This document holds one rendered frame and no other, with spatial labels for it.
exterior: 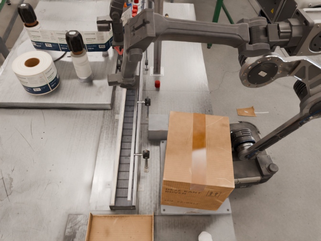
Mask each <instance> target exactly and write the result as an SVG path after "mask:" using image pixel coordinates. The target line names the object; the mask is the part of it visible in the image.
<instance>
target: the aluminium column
mask: <svg viewBox="0 0 321 241"><path fill-rule="evenodd" d="M163 3H164V0H154V13H158V14H160V15H163ZM161 46H162V41H158V42H154V66H153V73H154V74H160V73H161Z"/></svg>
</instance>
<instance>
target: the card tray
mask: <svg viewBox="0 0 321 241"><path fill-rule="evenodd" d="M153 222H154V212H153V215H92V214H91V212H90V213H89V219H88V225H87V231H86V239H85V241H153Z"/></svg>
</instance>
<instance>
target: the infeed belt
mask: <svg viewBox="0 0 321 241"><path fill-rule="evenodd" d="M142 10H144V2H143V3H142ZM142 10H141V11H142ZM140 67H141V61H140V65H139V76H140ZM135 92H136V89H129V88H127V91H126V100H125V109H124V119H123V128H122V137H121V146H120V155H119V164H118V177H117V187H116V196H115V205H112V207H132V201H133V185H134V169H135V156H134V160H133V175H132V190H131V201H128V184H129V171H130V158H131V144H132V131H133V118H134V105H135ZM138 100H139V88H138ZM138 105H139V104H138V103H137V115H136V130H135V145H134V153H136V137H137V122H138Z"/></svg>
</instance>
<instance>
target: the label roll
mask: <svg viewBox="0 0 321 241"><path fill-rule="evenodd" d="M12 69H13V71H14V73H15V75H16V76H17V78H18V79H19V81H20V83H21V84H22V86H23V87H24V89H25V91H26V92H28V93H30V94H33V95H43V94H46V93H49V92H51V91H53V90H54V89H56V88H57V86H58V85H59V83H60V77H59V74H58V72H57V70H56V67H55V65H54V62H53V60H52V57H51V56H50V55H49V54H48V53H47V52H44V51H29V52H26V53H24V54H22V55H20V56H18V57H17V58H16V59H15V60H14V61H13V63H12Z"/></svg>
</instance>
